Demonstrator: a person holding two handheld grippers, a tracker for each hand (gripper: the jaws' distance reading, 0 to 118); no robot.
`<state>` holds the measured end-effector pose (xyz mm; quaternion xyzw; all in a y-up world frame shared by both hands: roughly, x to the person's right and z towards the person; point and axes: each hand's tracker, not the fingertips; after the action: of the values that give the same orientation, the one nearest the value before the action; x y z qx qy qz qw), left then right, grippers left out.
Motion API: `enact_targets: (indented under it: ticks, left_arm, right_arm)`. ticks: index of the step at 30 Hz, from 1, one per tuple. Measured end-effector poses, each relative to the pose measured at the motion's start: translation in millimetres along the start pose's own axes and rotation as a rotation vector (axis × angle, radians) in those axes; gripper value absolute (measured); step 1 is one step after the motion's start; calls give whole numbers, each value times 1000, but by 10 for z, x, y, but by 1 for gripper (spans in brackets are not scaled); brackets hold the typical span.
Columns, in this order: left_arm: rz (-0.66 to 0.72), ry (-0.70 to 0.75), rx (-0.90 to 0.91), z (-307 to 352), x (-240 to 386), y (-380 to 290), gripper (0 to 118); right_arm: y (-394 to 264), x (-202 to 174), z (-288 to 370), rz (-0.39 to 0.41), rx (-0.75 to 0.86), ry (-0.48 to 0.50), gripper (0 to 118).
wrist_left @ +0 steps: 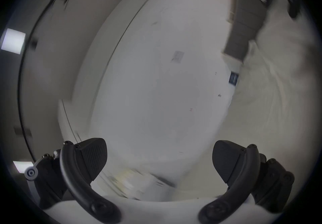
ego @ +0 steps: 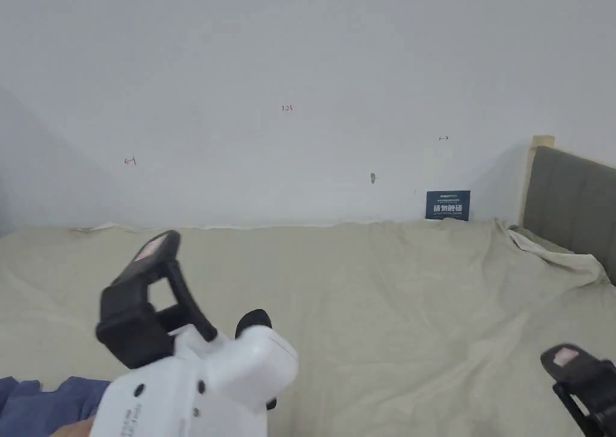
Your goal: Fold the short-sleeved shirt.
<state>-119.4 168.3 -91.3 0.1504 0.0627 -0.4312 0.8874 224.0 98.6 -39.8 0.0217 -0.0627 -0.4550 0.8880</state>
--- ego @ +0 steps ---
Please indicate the dark blue sign card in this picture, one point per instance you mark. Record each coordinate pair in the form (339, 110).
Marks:
(447, 205)

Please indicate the grey padded headboard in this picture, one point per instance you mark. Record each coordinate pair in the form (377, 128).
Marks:
(568, 201)

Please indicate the bed with beige sheet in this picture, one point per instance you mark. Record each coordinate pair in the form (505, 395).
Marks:
(365, 288)

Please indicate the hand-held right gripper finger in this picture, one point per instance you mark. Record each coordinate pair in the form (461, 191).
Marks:
(594, 384)

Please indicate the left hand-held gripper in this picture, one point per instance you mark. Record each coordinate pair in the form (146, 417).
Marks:
(221, 384)

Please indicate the person's left hand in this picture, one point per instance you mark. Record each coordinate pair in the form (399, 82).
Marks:
(77, 431)

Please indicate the dark blue garment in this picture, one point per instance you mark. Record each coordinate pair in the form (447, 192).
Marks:
(67, 394)

